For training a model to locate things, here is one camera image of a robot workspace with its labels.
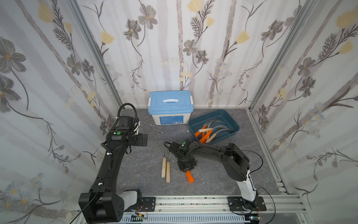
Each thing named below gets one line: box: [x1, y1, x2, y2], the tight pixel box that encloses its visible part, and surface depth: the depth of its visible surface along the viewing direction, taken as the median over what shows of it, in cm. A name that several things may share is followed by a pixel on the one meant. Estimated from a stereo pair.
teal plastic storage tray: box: [188, 109, 241, 145], surface depth 109 cm
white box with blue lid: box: [147, 90, 194, 126], surface depth 103 cm
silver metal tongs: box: [139, 116, 164, 135], surface depth 110 cm
